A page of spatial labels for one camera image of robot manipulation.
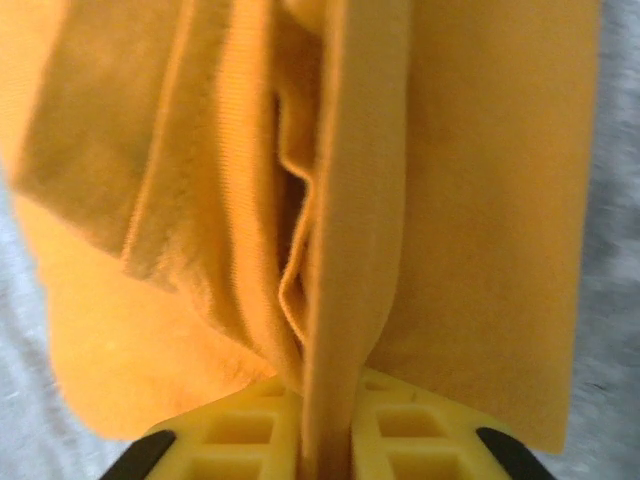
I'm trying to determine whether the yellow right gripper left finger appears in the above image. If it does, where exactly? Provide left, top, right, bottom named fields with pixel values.
left=102, top=379, right=304, bottom=480

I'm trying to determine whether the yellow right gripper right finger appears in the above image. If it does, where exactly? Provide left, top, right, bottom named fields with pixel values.
left=352, top=369, right=549, bottom=480

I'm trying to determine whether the orange t-shirt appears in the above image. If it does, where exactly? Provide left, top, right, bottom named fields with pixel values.
left=0, top=0, right=601, bottom=459

